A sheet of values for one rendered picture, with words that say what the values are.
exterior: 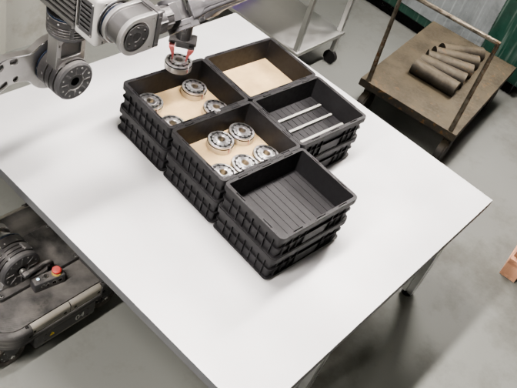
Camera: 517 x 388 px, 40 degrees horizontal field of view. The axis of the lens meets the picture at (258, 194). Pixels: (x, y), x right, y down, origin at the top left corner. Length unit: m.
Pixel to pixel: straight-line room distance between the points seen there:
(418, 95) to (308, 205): 1.94
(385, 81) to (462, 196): 1.39
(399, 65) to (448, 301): 1.59
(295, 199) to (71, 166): 0.83
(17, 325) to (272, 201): 1.05
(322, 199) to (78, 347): 1.17
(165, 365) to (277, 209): 0.89
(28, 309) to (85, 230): 0.49
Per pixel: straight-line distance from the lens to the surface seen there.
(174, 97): 2.87
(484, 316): 3.79
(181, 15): 2.15
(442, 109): 4.36
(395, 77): 4.45
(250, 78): 3.08
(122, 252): 2.43
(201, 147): 2.66
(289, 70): 3.15
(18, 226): 3.09
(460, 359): 3.55
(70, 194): 2.59
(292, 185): 2.63
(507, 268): 4.02
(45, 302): 2.85
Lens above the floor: 2.57
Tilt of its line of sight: 43 degrees down
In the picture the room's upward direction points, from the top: 20 degrees clockwise
